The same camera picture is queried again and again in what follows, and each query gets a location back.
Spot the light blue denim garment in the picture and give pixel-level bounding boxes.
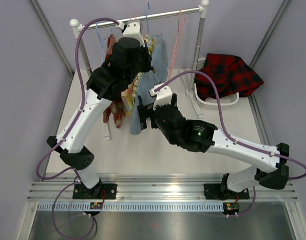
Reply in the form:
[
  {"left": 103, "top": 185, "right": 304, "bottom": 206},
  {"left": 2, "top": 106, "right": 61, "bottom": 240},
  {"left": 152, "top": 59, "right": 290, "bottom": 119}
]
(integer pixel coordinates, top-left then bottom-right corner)
[{"left": 129, "top": 38, "right": 168, "bottom": 135}]

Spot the blue wire hanger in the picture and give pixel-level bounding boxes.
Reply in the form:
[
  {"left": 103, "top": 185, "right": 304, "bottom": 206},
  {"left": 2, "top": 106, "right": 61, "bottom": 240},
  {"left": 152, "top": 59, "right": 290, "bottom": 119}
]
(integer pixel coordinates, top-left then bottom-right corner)
[
  {"left": 145, "top": 2, "right": 163, "bottom": 39},
  {"left": 96, "top": 21, "right": 104, "bottom": 50}
]

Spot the pink wire hanger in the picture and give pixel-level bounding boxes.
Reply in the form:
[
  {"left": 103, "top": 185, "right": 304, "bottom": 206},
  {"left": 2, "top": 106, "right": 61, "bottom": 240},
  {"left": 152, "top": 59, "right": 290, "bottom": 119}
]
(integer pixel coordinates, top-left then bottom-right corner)
[{"left": 167, "top": 8, "right": 185, "bottom": 81}]

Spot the red black plaid skirt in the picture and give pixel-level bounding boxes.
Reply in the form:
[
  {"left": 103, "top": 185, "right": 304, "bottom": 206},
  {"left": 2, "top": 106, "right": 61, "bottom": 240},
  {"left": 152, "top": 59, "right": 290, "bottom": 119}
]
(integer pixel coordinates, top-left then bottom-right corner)
[{"left": 200, "top": 53, "right": 264, "bottom": 98}]

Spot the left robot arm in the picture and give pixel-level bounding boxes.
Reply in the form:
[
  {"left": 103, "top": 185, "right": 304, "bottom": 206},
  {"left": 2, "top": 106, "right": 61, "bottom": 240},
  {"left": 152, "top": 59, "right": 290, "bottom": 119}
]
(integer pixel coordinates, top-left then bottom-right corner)
[{"left": 47, "top": 37, "right": 153, "bottom": 199}]

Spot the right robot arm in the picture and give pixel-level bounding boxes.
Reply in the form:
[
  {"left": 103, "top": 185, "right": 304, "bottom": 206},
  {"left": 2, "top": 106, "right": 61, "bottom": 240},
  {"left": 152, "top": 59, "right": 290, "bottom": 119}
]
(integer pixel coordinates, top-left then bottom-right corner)
[{"left": 137, "top": 94, "right": 289, "bottom": 200}]

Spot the yellow green floral garment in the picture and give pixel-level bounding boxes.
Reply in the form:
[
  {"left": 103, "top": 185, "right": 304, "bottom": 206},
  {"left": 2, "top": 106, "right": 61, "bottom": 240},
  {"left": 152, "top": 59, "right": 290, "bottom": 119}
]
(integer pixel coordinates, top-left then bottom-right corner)
[{"left": 144, "top": 34, "right": 155, "bottom": 55}]

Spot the white metal clothes rack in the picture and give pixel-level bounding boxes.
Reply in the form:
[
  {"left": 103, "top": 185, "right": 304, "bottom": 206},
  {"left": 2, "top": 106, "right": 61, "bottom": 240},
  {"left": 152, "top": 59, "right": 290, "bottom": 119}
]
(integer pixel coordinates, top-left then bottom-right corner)
[{"left": 69, "top": 0, "right": 210, "bottom": 141}]

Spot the pastel tie-dye garment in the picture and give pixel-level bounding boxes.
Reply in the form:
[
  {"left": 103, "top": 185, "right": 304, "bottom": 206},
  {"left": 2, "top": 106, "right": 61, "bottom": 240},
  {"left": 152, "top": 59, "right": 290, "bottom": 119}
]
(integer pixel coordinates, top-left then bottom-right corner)
[{"left": 121, "top": 83, "right": 138, "bottom": 117}]

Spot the red beige checked garment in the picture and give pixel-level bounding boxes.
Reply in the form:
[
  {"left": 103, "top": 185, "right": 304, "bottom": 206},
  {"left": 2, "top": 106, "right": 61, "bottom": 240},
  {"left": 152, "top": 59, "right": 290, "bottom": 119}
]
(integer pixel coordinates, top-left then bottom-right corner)
[{"left": 103, "top": 34, "right": 125, "bottom": 128}]

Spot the white plastic perforated basket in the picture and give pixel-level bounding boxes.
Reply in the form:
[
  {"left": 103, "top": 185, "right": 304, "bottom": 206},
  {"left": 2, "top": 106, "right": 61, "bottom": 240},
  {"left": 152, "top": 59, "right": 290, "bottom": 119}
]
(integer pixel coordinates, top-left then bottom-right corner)
[{"left": 193, "top": 57, "right": 241, "bottom": 110}]

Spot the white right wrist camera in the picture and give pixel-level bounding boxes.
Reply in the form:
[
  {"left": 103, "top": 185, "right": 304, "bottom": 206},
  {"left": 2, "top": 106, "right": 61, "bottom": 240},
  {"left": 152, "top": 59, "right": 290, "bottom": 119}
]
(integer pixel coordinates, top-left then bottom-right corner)
[{"left": 149, "top": 84, "right": 173, "bottom": 111}]

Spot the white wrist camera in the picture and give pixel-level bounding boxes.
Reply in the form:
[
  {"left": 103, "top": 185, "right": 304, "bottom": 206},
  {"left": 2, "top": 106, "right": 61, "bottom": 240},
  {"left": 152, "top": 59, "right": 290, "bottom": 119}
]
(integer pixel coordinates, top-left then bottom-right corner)
[
  {"left": 116, "top": 20, "right": 145, "bottom": 47},
  {"left": 149, "top": 84, "right": 173, "bottom": 111}
]

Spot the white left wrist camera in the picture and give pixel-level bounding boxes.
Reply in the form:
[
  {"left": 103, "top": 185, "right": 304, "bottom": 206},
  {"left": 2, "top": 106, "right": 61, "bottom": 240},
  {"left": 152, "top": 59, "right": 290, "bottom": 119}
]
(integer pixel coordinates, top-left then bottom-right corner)
[{"left": 116, "top": 20, "right": 145, "bottom": 47}]

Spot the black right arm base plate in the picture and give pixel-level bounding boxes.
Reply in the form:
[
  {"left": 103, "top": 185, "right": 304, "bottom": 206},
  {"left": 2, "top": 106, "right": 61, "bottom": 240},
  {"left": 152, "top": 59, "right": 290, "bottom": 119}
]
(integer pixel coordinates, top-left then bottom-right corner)
[{"left": 203, "top": 183, "right": 236, "bottom": 201}]

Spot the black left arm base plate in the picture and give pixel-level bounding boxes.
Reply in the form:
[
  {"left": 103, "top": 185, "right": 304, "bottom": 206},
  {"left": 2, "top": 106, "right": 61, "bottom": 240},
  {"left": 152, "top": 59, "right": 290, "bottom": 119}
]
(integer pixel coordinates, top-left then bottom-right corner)
[{"left": 72, "top": 182, "right": 117, "bottom": 200}]

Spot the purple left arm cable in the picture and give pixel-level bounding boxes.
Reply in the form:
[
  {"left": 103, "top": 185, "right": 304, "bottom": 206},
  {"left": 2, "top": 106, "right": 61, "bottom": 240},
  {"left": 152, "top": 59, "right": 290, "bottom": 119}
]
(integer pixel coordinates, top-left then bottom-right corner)
[{"left": 36, "top": 17, "right": 121, "bottom": 238}]

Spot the aluminium mounting rail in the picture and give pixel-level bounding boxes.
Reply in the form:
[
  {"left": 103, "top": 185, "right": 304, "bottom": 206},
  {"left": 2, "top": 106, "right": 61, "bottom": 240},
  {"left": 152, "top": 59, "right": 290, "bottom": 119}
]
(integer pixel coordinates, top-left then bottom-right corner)
[{"left": 26, "top": 172, "right": 298, "bottom": 202}]

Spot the white slotted cable duct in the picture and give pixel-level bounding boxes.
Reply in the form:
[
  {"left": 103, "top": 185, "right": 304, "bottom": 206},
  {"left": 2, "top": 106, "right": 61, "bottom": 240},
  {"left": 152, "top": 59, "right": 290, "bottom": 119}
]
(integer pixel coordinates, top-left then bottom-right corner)
[{"left": 37, "top": 201, "right": 224, "bottom": 212}]

